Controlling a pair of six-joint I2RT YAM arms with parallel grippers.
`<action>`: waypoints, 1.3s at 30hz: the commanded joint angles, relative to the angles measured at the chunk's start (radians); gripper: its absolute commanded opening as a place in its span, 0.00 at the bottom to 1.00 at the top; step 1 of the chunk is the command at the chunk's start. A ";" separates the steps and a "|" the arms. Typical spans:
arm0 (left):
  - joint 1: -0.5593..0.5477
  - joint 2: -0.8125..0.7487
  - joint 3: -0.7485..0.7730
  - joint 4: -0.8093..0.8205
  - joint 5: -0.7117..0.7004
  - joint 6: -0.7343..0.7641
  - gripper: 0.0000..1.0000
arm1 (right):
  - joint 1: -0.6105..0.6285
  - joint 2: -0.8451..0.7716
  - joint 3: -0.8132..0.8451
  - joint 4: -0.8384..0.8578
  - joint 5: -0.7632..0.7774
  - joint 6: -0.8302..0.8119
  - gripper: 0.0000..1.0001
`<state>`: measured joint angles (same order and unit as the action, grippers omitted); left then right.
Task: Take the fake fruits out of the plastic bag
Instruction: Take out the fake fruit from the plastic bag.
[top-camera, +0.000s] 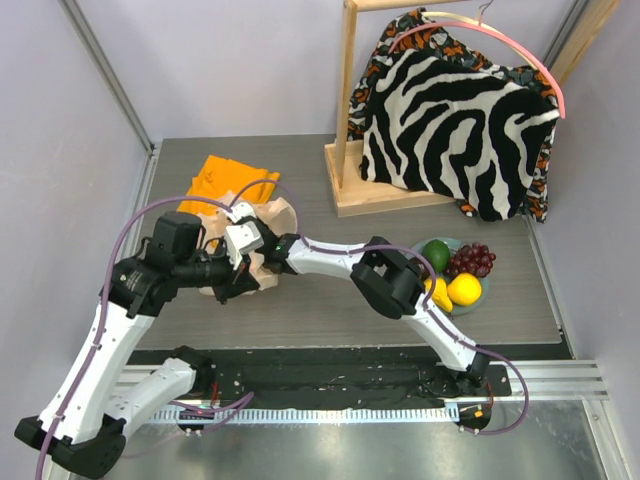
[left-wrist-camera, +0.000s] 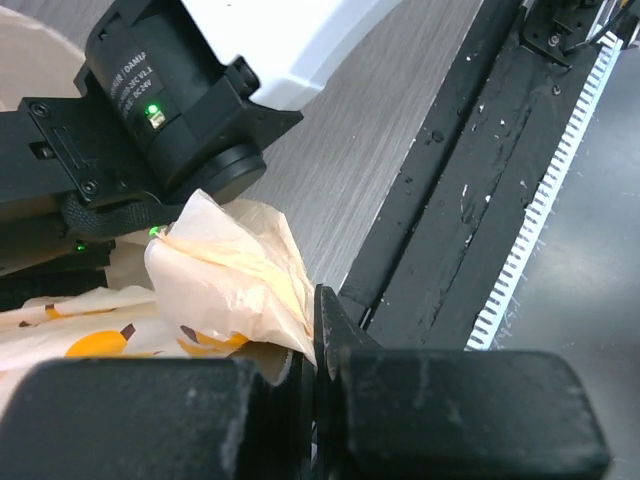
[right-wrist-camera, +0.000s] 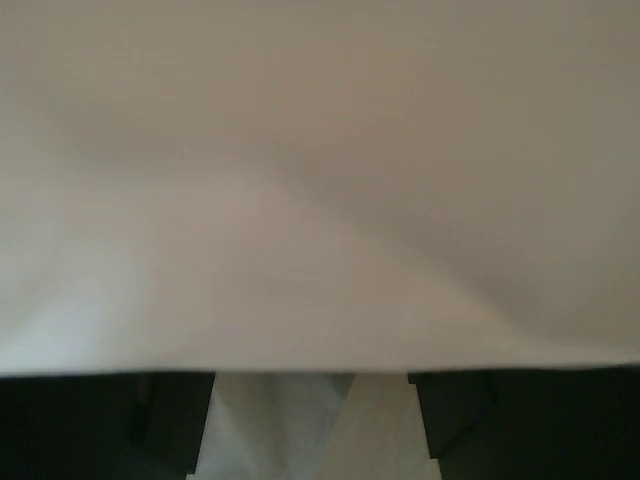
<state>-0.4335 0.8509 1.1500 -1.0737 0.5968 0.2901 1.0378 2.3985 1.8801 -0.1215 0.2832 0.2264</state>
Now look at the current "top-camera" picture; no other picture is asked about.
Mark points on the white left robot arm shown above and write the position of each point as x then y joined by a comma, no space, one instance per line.
85,427

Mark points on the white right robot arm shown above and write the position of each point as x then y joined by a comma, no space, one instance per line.
390,284

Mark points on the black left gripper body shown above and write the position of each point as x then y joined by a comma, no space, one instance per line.
219,274

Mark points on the red fake grapes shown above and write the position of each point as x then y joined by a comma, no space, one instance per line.
476,259

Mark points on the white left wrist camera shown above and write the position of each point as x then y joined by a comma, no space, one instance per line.
241,239

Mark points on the wooden clothes rack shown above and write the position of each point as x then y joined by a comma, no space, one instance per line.
354,196

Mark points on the banana print plastic bag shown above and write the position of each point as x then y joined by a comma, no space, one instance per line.
280,218

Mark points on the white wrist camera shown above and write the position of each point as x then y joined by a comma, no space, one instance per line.
241,239
241,213

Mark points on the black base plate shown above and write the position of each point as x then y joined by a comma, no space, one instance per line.
338,386

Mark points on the yellow fake pear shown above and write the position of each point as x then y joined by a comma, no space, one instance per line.
441,297

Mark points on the yellow fake lemon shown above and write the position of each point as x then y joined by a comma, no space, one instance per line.
464,290

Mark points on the dark fake fruit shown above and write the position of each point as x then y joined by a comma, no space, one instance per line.
424,272

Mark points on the zebra print garment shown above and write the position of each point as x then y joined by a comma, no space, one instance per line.
450,135

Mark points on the grey round plate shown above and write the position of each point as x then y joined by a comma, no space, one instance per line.
453,245

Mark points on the folded orange cloth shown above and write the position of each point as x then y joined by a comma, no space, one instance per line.
219,176

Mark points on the green fake fruit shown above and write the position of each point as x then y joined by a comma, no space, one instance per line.
437,253

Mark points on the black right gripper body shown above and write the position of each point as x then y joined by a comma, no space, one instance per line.
255,220

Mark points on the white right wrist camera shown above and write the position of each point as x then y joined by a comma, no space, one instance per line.
241,213

